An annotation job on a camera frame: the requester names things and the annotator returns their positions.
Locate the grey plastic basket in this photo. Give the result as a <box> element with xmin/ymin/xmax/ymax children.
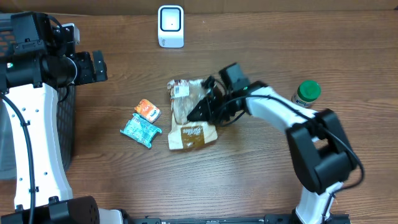
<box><xmin>1</xmin><ymin>13</ymin><xmax>76</xmax><ymax>180</ymax></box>

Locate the teal white snack packet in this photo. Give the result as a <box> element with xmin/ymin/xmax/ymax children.
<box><xmin>120</xmin><ymin>113</ymin><xmax>162</xmax><ymax>149</ymax></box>

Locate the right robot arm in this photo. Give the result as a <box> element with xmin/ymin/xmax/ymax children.
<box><xmin>187</xmin><ymin>63</ymin><xmax>363</xmax><ymax>223</ymax></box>

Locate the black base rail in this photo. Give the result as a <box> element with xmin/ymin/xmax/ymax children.
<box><xmin>132</xmin><ymin>213</ymin><xmax>352</xmax><ymax>224</ymax></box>

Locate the green lid jar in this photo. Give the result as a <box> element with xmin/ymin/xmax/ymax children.
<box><xmin>292</xmin><ymin>80</ymin><xmax>322</xmax><ymax>108</ymax></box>

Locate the orange snack packet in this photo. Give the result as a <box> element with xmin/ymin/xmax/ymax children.
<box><xmin>134</xmin><ymin>99</ymin><xmax>161</xmax><ymax>123</ymax></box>

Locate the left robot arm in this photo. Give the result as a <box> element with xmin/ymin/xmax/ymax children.
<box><xmin>1</xmin><ymin>12</ymin><xmax>126</xmax><ymax>223</ymax></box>

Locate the brown pastry bag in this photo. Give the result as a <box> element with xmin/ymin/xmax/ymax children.
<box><xmin>167</xmin><ymin>79</ymin><xmax>218</xmax><ymax>151</ymax></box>

